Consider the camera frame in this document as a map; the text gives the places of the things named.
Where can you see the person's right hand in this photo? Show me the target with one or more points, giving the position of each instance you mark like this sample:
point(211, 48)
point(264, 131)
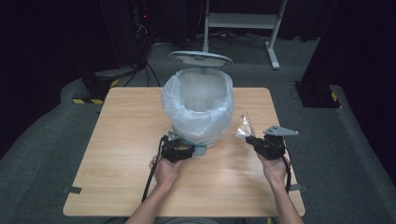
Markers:
point(274, 171)

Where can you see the grey trash can pedal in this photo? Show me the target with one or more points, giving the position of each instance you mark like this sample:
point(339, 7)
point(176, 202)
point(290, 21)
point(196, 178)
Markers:
point(200, 150)

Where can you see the grey tape strip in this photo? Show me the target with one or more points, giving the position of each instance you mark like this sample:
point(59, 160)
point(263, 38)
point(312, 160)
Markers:
point(299, 188)
point(72, 189)

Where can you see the grey round trash can lid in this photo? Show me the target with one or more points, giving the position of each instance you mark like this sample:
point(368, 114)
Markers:
point(200, 59)

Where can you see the white pedal trash can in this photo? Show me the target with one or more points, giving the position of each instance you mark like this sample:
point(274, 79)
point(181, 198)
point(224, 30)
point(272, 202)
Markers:
point(204, 138)

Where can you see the clear plastic wrapper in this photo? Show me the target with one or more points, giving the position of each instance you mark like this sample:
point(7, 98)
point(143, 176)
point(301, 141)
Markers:
point(245, 127)

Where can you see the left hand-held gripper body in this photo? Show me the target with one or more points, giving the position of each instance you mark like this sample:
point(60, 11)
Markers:
point(172, 149)

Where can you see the white metal stand frame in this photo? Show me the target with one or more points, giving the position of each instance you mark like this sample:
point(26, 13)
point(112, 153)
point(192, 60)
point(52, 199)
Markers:
point(243, 21)

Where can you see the person's left hand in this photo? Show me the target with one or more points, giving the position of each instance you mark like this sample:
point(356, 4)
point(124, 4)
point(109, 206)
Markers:
point(165, 172)

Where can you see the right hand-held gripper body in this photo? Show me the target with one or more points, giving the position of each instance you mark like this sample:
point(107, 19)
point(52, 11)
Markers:
point(274, 143)

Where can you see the black stand base striped tape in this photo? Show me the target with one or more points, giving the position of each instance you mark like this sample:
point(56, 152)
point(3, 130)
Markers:
point(317, 95)
point(96, 87)

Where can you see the translucent white bin liner bag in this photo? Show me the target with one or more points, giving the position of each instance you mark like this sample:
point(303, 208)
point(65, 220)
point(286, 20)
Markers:
point(196, 102)

